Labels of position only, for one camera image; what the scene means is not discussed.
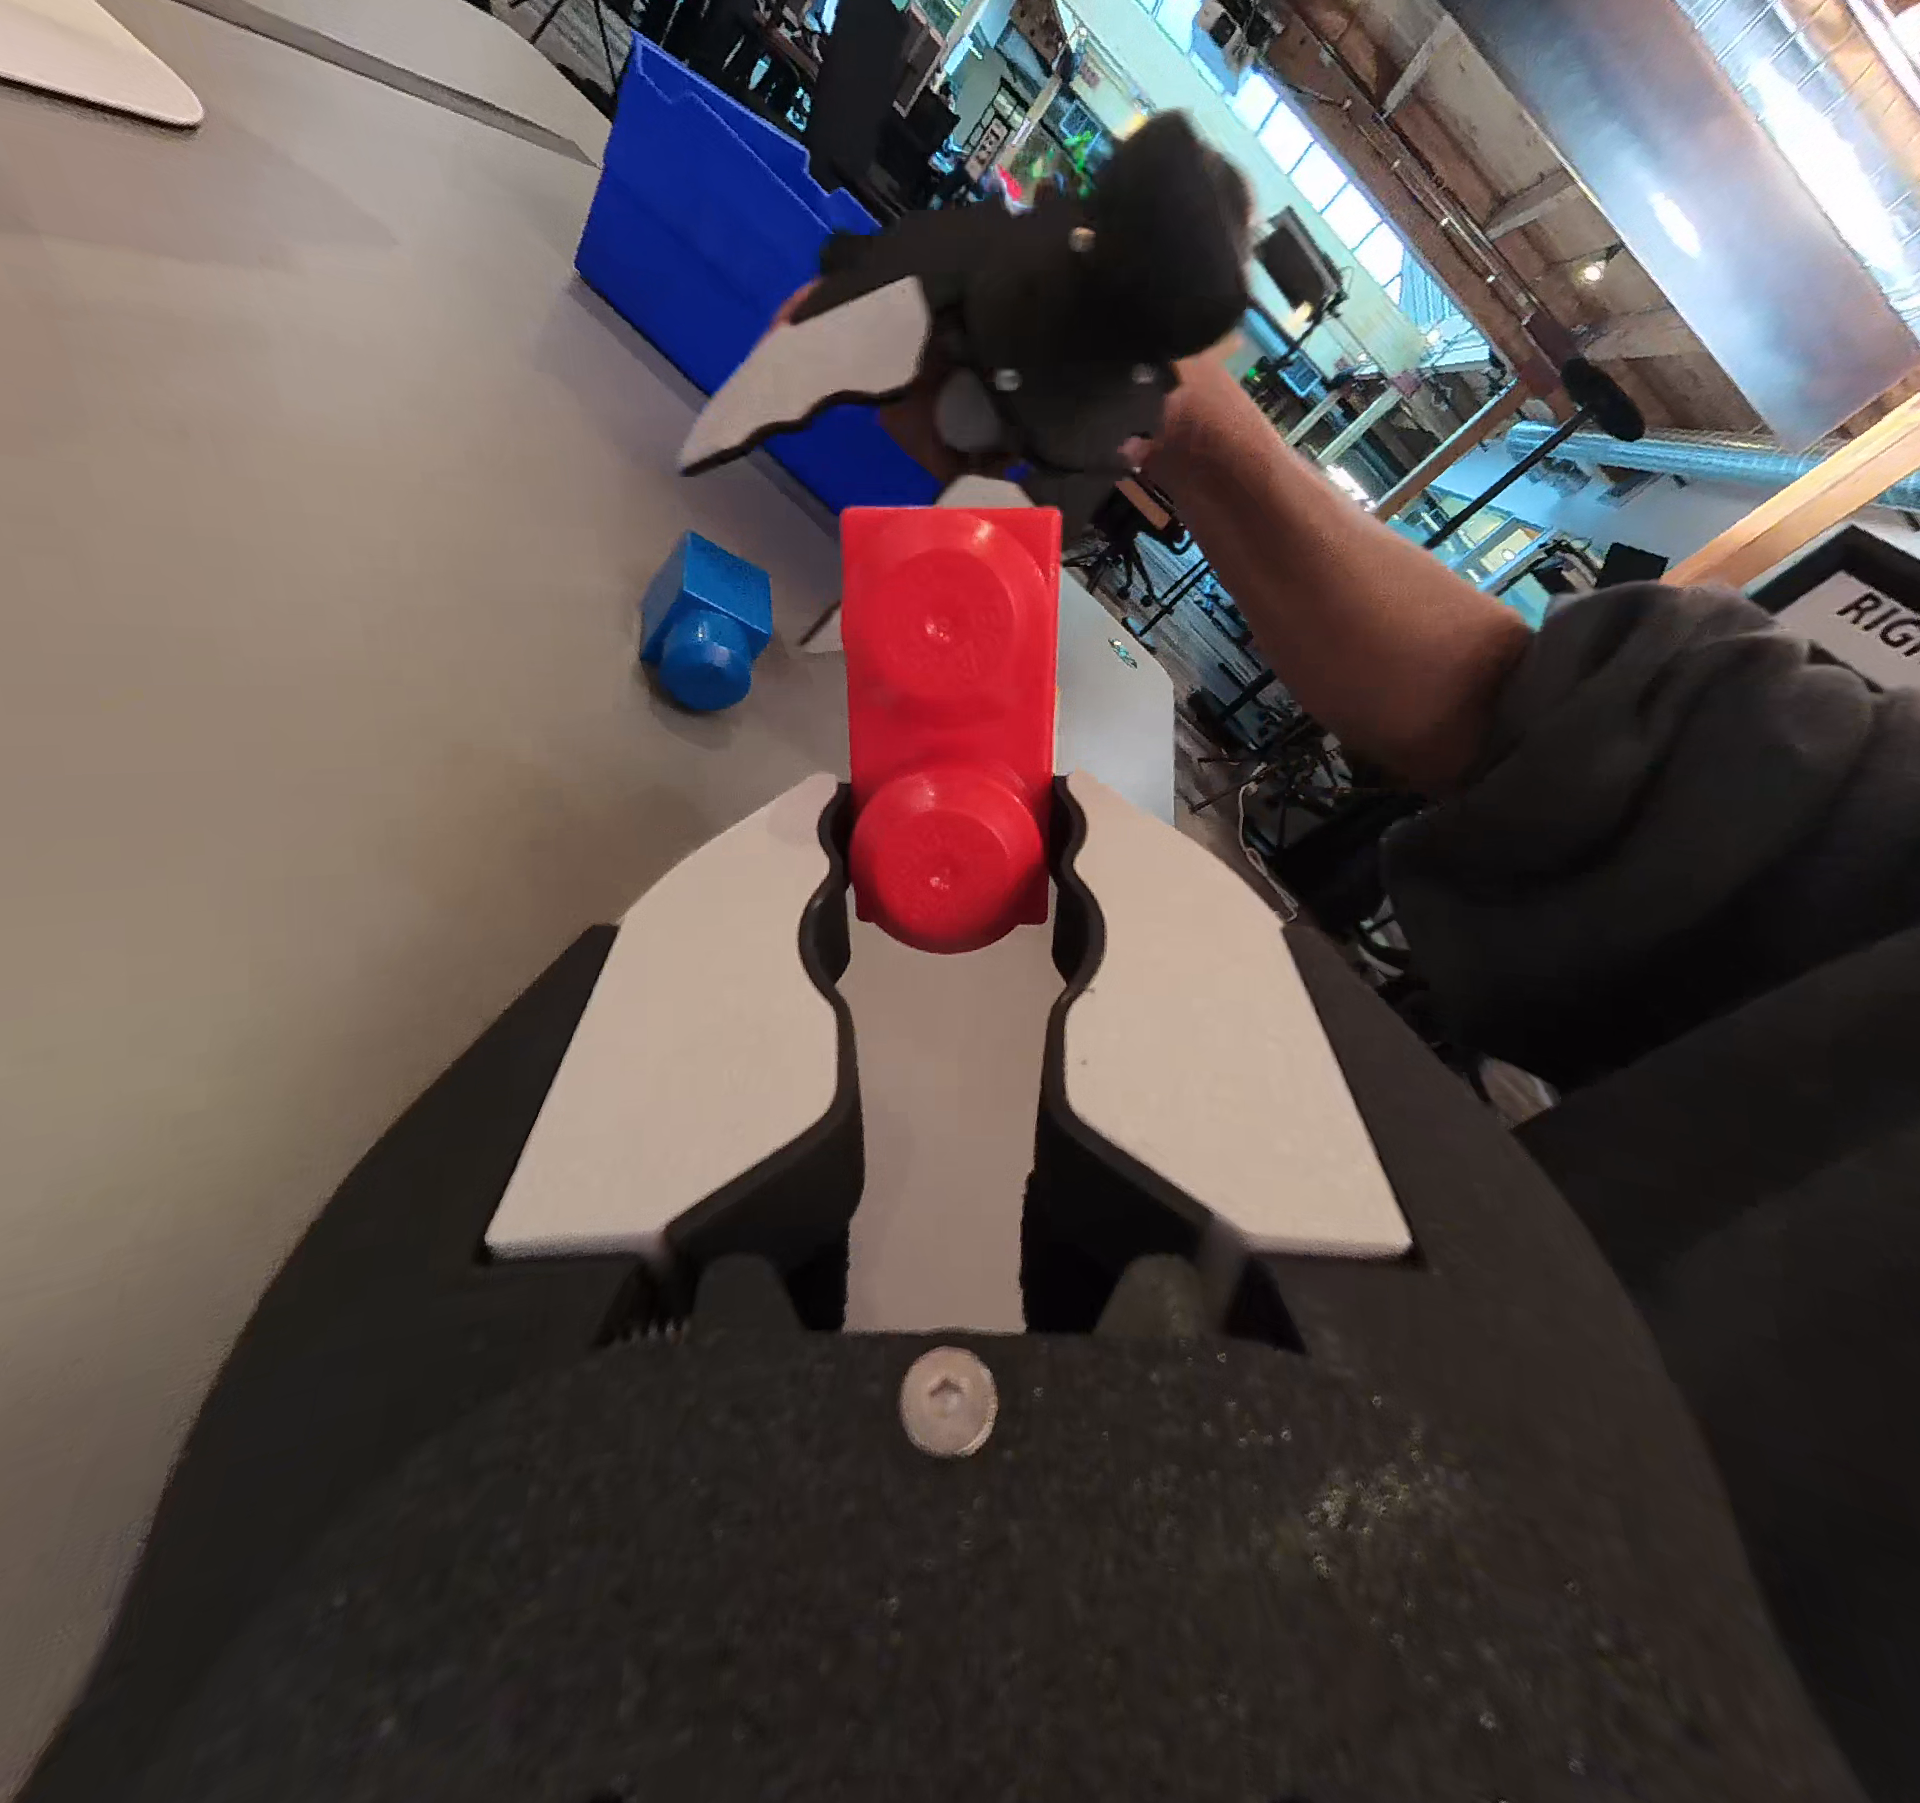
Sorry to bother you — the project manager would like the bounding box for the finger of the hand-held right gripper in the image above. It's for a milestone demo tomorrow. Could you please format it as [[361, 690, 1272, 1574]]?
[[676, 271, 941, 480], [795, 472, 1040, 656]]

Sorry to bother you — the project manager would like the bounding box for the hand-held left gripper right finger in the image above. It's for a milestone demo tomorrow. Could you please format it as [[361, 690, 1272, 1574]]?
[[1035, 770, 1419, 1332]]

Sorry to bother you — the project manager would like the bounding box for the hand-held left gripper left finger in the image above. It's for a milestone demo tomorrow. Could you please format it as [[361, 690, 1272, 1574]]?
[[482, 772, 869, 1340]]

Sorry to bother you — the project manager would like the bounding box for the red two-stud toy block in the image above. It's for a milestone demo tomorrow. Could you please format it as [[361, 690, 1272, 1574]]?
[[840, 505, 1064, 957]]

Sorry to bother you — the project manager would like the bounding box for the blue one-stud toy block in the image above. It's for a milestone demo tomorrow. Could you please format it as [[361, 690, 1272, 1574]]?
[[640, 532, 774, 714]]

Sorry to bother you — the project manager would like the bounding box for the person's right forearm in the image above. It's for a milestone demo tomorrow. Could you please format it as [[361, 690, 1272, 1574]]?
[[1146, 364, 1920, 1087]]

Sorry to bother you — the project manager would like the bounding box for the person's right hand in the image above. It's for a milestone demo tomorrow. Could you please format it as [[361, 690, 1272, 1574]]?
[[881, 396, 962, 483]]

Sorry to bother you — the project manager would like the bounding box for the blue plastic bin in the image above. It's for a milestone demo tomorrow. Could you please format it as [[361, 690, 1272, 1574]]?
[[574, 28, 1037, 514]]

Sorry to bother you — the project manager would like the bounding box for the black office chair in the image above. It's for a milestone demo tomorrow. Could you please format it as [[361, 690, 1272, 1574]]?
[[811, 0, 962, 209]]

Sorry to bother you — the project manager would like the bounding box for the black floor lamp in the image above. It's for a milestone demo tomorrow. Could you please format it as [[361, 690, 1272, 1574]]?
[[1417, 355, 1647, 547]]

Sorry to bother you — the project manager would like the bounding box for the person's dark clothing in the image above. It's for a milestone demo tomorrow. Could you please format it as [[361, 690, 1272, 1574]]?
[[1514, 932, 1920, 1803]]

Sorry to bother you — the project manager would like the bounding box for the framed black white marker sign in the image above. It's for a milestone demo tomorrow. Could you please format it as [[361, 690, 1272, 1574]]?
[[1747, 525, 1920, 698]]

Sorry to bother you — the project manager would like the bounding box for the white stand with wooden board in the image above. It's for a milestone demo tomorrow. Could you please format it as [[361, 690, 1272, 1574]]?
[[0, 0, 204, 129]]

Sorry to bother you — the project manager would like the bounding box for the silver air duct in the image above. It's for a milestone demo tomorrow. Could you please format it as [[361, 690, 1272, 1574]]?
[[1590, 0, 1920, 247]]

